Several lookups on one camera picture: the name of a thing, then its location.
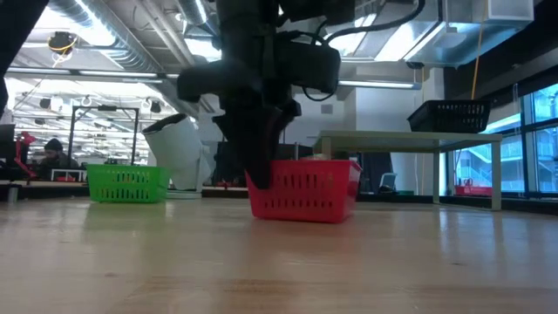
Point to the long ceiling light strip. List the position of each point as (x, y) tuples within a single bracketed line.
[(375, 83)]

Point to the silver ceiling duct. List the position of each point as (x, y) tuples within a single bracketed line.
[(436, 43)]

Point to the green perforated metal shelf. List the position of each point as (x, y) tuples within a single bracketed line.
[(392, 141)]

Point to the red low container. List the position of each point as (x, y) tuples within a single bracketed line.
[(473, 190)]

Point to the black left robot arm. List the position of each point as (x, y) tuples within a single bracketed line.
[(17, 26)]

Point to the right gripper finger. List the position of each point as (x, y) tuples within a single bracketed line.
[(290, 114), (259, 148)]

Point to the green plastic basket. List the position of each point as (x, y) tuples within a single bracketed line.
[(126, 183)]

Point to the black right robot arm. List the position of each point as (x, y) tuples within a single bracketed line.
[(248, 17)]

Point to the white office chair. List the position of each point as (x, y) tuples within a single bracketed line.
[(388, 179)]

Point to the black gantry frame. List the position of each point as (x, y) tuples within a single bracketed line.
[(104, 107)]

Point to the red plastic basket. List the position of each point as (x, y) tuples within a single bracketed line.
[(305, 192)]

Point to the person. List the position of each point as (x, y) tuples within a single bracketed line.
[(54, 152)]

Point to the black plastic basket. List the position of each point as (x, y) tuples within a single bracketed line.
[(449, 117)]

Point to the red bent object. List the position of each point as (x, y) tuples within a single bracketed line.
[(24, 148)]

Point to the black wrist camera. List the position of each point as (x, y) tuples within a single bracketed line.
[(314, 65)]

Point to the black partition screens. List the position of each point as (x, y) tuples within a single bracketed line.
[(226, 165)]

